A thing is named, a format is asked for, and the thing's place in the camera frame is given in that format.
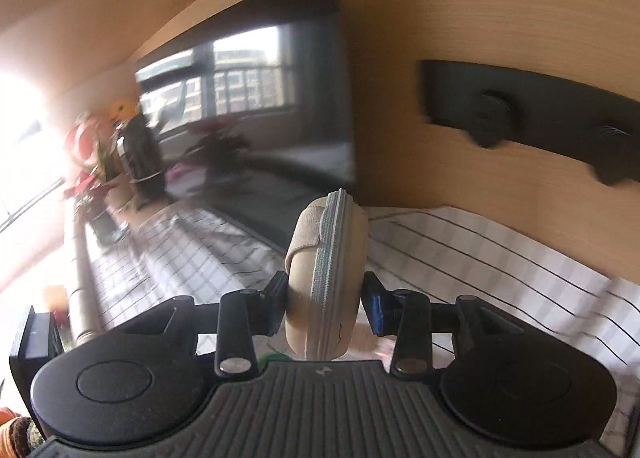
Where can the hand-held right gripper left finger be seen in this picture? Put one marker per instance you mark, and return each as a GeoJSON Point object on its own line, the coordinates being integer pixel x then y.
{"type": "Point", "coordinates": [278, 305]}

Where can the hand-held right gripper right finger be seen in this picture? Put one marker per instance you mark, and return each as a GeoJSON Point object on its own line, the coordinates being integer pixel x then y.
{"type": "Point", "coordinates": [374, 310]}

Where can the beige zip pouch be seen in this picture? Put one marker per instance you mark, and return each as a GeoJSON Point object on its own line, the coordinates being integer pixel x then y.
{"type": "Point", "coordinates": [305, 288]}

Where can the white grid tablecloth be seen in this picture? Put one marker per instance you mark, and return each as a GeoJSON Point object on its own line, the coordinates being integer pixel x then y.
{"type": "Point", "coordinates": [500, 263]}

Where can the black monitor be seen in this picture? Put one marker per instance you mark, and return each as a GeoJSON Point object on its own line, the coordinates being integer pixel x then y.
{"type": "Point", "coordinates": [280, 137]}

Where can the grey tube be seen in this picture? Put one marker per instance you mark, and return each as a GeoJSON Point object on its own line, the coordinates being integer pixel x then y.
{"type": "Point", "coordinates": [82, 288]}

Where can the black vase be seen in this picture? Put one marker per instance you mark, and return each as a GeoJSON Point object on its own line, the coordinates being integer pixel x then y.
{"type": "Point", "coordinates": [142, 157]}

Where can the red potted flower plant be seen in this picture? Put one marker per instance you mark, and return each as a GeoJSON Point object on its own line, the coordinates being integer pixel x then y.
{"type": "Point", "coordinates": [92, 177]}

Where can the black stand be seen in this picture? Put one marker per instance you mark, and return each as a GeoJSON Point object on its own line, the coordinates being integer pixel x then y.
{"type": "Point", "coordinates": [35, 343]}

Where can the yellow flower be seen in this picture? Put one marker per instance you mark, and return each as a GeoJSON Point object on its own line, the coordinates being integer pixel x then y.
{"type": "Point", "coordinates": [122, 110]}

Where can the orange knitted toy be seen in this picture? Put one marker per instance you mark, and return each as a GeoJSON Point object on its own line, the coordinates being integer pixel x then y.
{"type": "Point", "coordinates": [17, 433]}

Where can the black wall power strip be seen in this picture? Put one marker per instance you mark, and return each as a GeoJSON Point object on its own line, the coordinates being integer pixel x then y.
{"type": "Point", "coordinates": [540, 92]}

